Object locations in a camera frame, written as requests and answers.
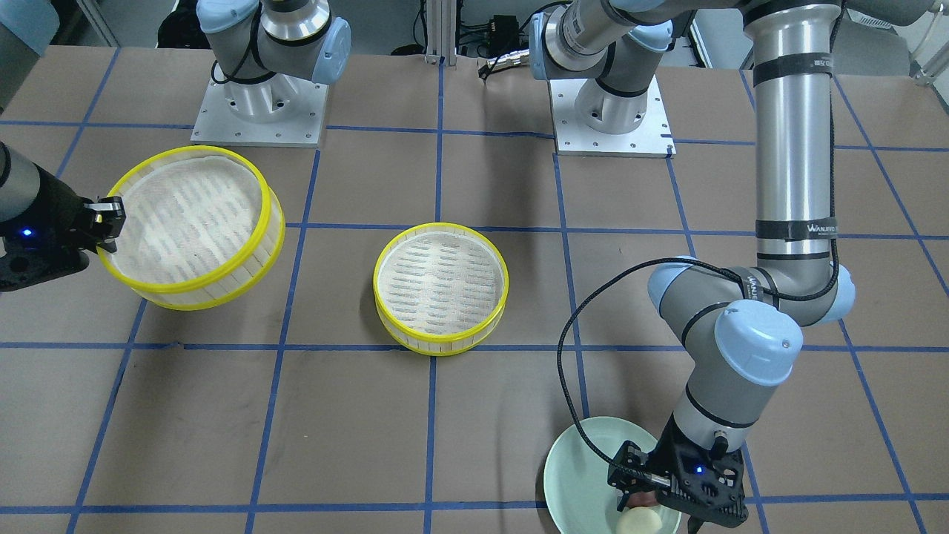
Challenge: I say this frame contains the light green plate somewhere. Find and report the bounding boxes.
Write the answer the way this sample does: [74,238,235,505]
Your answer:
[543,416,681,533]

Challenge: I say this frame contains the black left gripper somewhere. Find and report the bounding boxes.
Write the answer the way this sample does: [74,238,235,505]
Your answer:
[608,419,748,527]

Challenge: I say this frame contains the yellow steamer basket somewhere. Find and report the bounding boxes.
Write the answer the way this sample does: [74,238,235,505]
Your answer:
[371,222,511,356]
[99,145,285,311]

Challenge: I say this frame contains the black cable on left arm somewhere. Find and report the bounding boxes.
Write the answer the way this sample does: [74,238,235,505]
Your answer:
[558,257,751,475]

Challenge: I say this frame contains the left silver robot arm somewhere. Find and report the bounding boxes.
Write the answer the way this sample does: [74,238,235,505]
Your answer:
[431,67,947,533]

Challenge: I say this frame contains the aluminium frame post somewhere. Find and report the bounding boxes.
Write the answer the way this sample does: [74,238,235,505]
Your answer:
[423,0,460,68]

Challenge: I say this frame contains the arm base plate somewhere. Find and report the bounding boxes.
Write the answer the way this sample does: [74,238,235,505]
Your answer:
[191,74,330,148]
[549,77,677,158]

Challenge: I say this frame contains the white steamed bun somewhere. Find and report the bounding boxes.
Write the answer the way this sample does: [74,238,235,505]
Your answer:
[614,507,662,534]

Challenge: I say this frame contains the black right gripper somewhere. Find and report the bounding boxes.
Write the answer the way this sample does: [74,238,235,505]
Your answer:
[1,167,125,291]

